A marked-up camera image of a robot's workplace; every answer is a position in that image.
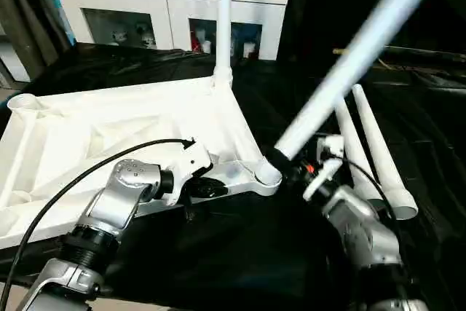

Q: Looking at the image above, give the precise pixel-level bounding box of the white plastic table top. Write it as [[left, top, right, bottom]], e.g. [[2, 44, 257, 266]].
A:
[[0, 76, 283, 250]]

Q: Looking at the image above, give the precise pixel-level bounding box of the grey curtain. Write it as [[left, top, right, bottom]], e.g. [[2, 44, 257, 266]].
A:
[[0, 0, 71, 90]]

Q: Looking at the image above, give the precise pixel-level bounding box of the white cabinet with glass doors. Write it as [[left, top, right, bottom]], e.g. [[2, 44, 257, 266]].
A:
[[52, 0, 288, 61]]

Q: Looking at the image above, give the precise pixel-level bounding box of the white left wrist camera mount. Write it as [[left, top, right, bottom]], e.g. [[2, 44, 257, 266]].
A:
[[165, 138, 215, 207]]

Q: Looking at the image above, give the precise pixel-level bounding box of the black mat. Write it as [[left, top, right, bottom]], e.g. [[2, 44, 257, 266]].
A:
[[0, 43, 466, 311]]

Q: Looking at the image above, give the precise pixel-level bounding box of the white plastic table leg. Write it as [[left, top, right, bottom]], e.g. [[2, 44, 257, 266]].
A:
[[333, 98, 387, 210], [272, 0, 457, 162], [212, 0, 234, 90], [351, 84, 419, 221]]

